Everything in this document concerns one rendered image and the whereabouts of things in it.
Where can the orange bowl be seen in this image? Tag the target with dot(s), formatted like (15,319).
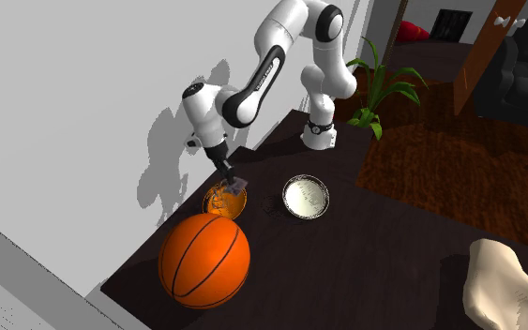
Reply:
(225,206)

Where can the orange basketball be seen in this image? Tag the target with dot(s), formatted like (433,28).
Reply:
(204,260)

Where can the cream sculpted figure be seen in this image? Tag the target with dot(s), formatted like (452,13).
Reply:
(496,283)

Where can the black sofa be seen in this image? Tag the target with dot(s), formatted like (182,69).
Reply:
(526,68)

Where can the brown wooden door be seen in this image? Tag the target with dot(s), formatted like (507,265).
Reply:
(478,55)

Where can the green potted plant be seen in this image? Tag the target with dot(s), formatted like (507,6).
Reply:
(375,93)

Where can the red cushion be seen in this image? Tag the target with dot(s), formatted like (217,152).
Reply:
(410,32)

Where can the dark wooden table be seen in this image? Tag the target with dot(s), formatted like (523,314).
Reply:
(359,274)

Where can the black wall picture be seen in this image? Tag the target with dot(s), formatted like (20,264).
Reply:
(451,24)

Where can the white bowl with silver rim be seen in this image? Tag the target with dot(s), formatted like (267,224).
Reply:
(305,198)

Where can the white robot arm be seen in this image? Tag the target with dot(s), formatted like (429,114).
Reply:
(286,27)

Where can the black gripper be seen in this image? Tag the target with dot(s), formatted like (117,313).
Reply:
(217,152)

